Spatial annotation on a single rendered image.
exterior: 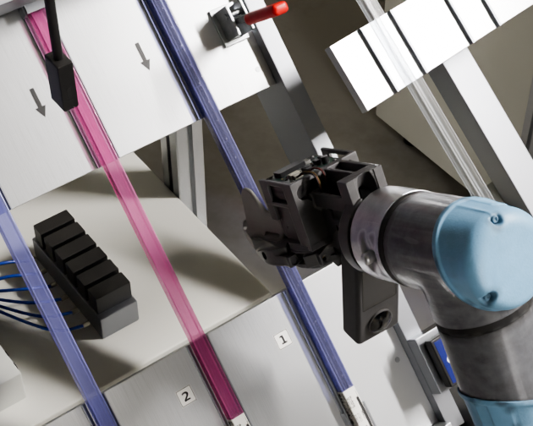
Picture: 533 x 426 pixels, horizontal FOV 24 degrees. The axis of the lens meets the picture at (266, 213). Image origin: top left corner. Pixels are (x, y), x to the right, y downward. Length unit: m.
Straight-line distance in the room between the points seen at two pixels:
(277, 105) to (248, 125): 1.41
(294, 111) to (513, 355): 0.39
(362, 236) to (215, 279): 0.56
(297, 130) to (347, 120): 1.44
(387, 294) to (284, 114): 0.24
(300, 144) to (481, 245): 0.40
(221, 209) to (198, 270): 0.95
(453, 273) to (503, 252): 0.04
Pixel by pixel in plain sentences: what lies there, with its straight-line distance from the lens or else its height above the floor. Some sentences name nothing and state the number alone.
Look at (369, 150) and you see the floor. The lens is 2.57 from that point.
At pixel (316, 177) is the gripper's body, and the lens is 1.01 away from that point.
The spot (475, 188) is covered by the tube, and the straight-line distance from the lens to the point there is 1.19.
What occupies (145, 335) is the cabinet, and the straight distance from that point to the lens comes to 1.44.
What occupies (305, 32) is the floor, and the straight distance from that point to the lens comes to 2.87.
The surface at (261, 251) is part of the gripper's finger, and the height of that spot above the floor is 0.94.
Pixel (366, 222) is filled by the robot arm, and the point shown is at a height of 1.06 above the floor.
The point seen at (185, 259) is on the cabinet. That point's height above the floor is 0.62.
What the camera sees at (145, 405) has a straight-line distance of 1.12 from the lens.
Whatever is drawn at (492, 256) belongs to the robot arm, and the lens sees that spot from 0.86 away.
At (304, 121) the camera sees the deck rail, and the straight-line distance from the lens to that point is 1.19.
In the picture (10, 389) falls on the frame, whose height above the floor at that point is 0.65.
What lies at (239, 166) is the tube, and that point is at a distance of 1.15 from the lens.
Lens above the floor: 1.74
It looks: 46 degrees down
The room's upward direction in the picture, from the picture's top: straight up
